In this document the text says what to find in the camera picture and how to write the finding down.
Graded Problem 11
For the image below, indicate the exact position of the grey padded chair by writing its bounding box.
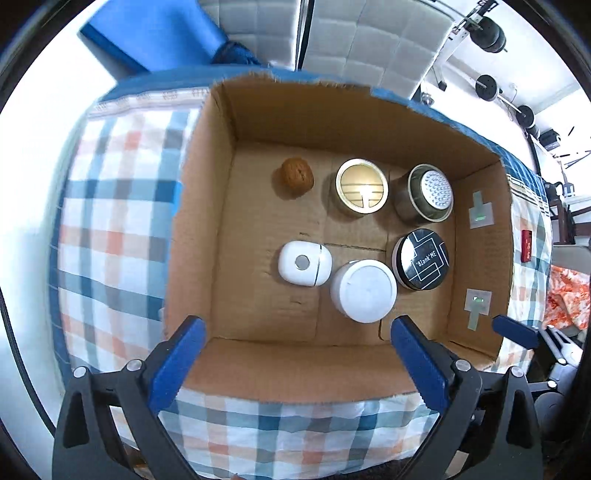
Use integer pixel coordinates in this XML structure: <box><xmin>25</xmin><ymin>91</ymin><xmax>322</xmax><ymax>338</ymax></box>
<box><xmin>302</xmin><ymin>0</ymin><xmax>455</xmax><ymax>100</ymax></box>
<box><xmin>198</xmin><ymin>0</ymin><xmax>301</xmax><ymax>70</ymax></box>

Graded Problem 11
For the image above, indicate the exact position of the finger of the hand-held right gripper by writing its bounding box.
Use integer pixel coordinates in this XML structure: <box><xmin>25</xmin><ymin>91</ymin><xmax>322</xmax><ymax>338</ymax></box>
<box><xmin>492</xmin><ymin>314</ymin><xmax>580</xmax><ymax>367</ymax></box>

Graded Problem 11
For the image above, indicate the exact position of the silver perforated-lid tin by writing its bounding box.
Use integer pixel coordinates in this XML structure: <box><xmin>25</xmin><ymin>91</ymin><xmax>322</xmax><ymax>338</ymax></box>
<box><xmin>393</xmin><ymin>164</ymin><xmax>455</xmax><ymax>223</ymax></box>

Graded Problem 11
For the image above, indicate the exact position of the white barbell rack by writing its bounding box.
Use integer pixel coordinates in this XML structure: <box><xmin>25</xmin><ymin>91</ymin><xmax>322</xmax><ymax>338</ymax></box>
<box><xmin>416</xmin><ymin>9</ymin><xmax>485</xmax><ymax>102</ymax></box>

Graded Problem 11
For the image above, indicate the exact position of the white round jar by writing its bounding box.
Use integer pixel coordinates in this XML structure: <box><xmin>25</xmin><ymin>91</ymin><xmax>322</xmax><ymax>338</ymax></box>
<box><xmin>329</xmin><ymin>259</ymin><xmax>398</xmax><ymax>324</ymax></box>

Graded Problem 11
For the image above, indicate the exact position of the black tripod stand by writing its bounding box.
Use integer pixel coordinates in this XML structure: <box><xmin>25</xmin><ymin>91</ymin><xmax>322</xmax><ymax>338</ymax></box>
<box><xmin>554</xmin><ymin>148</ymin><xmax>591</xmax><ymax>168</ymax></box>

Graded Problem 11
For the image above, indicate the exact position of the brown walnut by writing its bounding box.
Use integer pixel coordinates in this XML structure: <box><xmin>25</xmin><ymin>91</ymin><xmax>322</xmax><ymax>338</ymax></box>
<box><xmin>277</xmin><ymin>158</ymin><xmax>315</xmax><ymax>200</ymax></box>

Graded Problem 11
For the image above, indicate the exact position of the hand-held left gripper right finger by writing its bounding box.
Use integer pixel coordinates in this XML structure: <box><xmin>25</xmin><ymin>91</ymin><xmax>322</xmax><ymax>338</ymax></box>
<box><xmin>390</xmin><ymin>315</ymin><xmax>544</xmax><ymax>480</ymax></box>

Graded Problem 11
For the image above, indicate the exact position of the orange floral cloth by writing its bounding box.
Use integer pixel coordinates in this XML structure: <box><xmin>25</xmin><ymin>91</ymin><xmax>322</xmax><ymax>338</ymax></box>
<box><xmin>545</xmin><ymin>265</ymin><xmax>591</xmax><ymax>330</ymax></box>

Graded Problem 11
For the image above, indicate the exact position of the black round tin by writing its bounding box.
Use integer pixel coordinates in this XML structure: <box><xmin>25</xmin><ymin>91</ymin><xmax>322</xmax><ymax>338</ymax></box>
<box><xmin>392</xmin><ymin>228</ymin><xmax>450</xmax><ymax>291</ymax></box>

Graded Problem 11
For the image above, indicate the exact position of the blue foam mat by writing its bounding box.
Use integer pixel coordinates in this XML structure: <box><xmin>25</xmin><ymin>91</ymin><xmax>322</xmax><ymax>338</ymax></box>
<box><xmin>79</xmin><ymin>0</ymin><xmax>229</xmax><ymax>75</ymax></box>

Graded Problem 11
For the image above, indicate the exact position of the gold round tin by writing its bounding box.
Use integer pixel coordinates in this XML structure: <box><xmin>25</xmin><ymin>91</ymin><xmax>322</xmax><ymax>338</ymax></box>
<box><xmin>333</xmin><ymin>158</ymin><xmax>389</xmax><ymax>217</ymax></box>

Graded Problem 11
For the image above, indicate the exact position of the short barbell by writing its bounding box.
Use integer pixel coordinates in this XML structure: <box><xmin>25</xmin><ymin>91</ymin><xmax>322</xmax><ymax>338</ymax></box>
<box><xmin>475</xmin><ymin>75</ymin><xmax>539</xmax><ymax>136</ymax></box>

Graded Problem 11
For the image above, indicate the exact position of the white rounded case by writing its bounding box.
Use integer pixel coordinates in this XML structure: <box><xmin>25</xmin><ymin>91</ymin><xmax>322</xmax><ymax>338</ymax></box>
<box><xmin>278</xmin><ymin>240</ymin><xmax>332</xmax><ymax>288</ymax></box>

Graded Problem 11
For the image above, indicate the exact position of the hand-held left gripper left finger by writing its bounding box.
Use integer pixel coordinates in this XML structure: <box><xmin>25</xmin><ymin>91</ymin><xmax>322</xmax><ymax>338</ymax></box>
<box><xmin>52</xmin><ymin>315</ymin><xmax>208</xmax><ymax>480</ymax></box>

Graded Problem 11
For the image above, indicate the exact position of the beige chair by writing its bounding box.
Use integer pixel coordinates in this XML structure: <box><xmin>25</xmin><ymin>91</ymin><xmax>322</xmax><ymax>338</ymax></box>
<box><xmin>551</xmin><ymin>242</ymin><xmax>591</xmax><ymax>278</ymax></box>

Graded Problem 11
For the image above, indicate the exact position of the cardboard box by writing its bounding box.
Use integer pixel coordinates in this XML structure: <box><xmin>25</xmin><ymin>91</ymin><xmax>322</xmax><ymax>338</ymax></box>
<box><xmin>164</xmin><ymin>76</ymin><xmax>515</xmax><ymax>402</ymax></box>

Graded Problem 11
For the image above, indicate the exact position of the checkered tablecloth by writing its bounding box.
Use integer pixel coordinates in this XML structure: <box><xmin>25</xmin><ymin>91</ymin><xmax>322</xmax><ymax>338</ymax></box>
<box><xmin>48</xmin><ymin>65</ymin><xmax>555</xmax><ymax>476</ymax></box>

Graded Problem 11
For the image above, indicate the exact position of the long barbell with black plates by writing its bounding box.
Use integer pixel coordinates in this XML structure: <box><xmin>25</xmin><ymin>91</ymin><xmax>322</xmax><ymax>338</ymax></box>
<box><xmin>434</xmin><ymin>0</ymin><xmax>508</xmax><ymax>52</ymax></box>

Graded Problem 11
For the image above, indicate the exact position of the dark blue cloth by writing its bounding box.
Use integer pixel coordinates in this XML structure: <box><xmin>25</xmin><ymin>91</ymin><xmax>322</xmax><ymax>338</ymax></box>
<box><xmin>212</xmin><ymin>41</ymin><xmax>267</xmax><ymax>68</ymax></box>

